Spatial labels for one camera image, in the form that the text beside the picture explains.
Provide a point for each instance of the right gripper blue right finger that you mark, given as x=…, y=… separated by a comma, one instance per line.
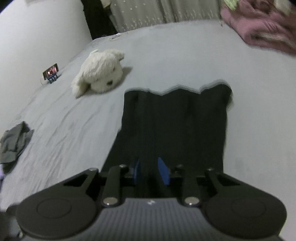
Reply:
x=164, y=171

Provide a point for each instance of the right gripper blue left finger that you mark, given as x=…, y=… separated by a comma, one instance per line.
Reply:
x=134, y=170

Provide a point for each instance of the black t-shirt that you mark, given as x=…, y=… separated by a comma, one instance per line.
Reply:
x=181, y=127

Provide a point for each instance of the white plush dog toy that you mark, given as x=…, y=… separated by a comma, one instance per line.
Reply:
x=100, y=72

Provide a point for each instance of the phone on blue stand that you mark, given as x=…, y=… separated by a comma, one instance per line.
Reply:
x=50, y=75

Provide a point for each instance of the grey folded garment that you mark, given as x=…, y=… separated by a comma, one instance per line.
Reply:
x=13, y=143

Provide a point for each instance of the grey star curtain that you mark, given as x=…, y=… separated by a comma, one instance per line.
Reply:
x=130, y=15

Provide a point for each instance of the black hanging coat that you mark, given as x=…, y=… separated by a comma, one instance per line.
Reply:
x=98, y=19

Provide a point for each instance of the beige hanging bag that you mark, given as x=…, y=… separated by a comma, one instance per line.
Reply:
x=106, y=3

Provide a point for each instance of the pink rolled quilt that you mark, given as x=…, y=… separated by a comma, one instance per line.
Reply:
x=260, y=24

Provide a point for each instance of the green patterned cloth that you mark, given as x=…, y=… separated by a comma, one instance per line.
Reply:
x=231, y=4

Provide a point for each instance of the cream white garment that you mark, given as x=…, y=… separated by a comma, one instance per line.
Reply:
x=284, y=6

